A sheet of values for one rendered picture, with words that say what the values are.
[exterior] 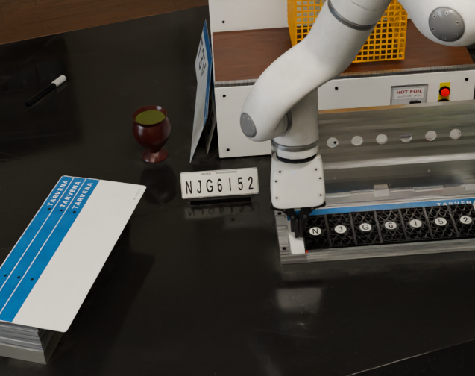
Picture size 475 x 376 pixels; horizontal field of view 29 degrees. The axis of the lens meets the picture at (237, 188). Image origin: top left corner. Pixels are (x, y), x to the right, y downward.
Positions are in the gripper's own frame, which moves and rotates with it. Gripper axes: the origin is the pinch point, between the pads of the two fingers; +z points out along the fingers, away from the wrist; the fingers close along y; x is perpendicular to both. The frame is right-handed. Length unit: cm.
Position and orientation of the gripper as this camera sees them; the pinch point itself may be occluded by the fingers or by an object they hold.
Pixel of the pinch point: (298, 225)
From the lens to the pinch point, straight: 181.3
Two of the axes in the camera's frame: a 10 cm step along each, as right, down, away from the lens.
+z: 0.5, 8.9, 4.5
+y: 10.0, -0.7, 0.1
